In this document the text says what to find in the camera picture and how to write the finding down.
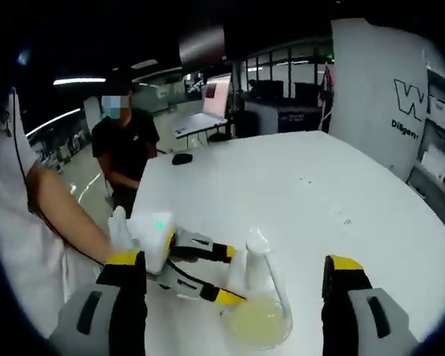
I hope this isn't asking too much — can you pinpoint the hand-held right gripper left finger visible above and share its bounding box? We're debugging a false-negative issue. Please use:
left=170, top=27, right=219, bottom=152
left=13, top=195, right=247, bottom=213
left=47, top=248, right=148, bottom=356

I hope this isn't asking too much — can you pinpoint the open silver laptop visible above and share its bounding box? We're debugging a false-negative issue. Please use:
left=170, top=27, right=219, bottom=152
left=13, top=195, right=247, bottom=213
left=175, top=72, right=231, bottom=140

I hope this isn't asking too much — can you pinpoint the clear glass cup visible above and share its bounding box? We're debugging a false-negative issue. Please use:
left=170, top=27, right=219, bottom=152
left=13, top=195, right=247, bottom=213
left=218, top=296, right=294, bottom=350

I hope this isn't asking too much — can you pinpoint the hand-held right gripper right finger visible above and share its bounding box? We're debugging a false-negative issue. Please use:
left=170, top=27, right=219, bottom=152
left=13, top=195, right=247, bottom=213
left=320, top=254, right=421, bottom=356

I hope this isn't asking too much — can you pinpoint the grey metal shelf unit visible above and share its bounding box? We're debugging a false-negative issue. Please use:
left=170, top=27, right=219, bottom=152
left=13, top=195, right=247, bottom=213
left=406, top=65, right=445, bottom=239

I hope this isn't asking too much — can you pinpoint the clear conical flask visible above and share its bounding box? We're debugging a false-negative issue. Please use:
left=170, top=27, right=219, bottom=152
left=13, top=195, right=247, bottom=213
left=228, top=226, right=294, bottom=335

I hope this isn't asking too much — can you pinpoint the thin black cable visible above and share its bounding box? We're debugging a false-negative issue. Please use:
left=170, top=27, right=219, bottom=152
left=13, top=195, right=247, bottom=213
left=6, top=87, right=109, bottom=266

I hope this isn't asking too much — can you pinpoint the black computer mouse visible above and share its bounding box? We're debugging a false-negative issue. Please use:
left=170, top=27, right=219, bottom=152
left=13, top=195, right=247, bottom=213
left=171, top=152, right=194, bottom=166

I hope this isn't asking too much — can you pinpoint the black desk monitor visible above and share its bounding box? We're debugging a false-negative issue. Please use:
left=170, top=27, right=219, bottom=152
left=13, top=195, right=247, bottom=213
left=252, top=79, right=286, bottom=101

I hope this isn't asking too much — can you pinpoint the operator in white coat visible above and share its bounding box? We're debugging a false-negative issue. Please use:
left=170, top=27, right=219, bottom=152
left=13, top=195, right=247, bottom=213
left=0, top=87, right=109, bottom=335

